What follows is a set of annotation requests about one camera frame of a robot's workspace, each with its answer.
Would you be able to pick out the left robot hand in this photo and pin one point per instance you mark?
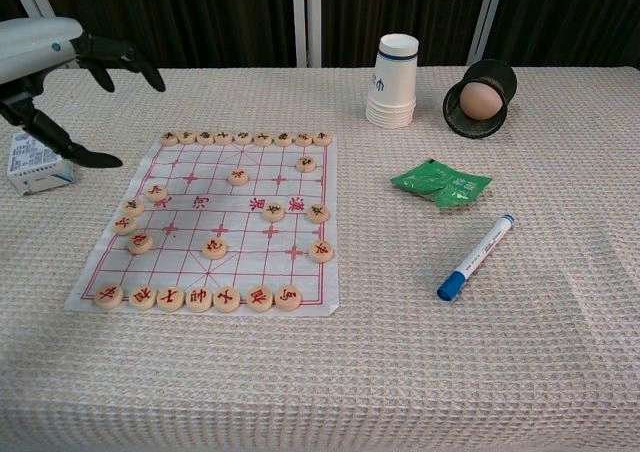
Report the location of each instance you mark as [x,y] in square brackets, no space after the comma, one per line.
[35,42]

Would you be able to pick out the white paper cup stack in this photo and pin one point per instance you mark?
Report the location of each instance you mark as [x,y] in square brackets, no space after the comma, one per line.
[394,82]

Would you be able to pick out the Chinese chess board mat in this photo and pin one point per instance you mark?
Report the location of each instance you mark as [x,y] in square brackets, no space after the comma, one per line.
[235,267]

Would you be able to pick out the blue white marker pen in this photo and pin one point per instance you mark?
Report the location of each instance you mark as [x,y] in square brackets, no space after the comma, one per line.
[475,258]

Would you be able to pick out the white upright frame pole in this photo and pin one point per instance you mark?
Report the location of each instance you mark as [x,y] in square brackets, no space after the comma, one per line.
[315,17]
[299,17]

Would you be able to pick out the white blue carton box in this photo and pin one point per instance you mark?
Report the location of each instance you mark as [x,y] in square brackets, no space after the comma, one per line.
[30,169]

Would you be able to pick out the brown egg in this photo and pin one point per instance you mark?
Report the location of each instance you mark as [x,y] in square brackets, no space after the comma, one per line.
[481,101]

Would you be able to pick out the beige waffle tablecloth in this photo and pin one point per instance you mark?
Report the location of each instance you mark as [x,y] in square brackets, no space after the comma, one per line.
[400,362]

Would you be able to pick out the round wooden chess piece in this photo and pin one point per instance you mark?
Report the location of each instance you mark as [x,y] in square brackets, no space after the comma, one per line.
[322,138]
[227,299]
[156,192]
[283,138]
[223,137]
[140,243]
[124,224]
[320,251]
[273,212]
[260,299]
[142,298]
[199,299]
[205,137]
[187,136]
[215,247]
[263,138]
[239,176]
[243,137]
[133,206]
[306,163]
[317,213]
[108,296]
[288,298]
[169,137]
[170,299]
[303,138]

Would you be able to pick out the dark pleated curtain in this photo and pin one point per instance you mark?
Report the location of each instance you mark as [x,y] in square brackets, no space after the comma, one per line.
[200,12]

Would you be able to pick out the green plastic packet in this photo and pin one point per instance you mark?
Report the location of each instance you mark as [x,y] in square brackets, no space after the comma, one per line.
[440,184]

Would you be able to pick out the black cup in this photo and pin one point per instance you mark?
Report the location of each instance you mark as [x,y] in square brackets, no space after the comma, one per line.
[455,117]

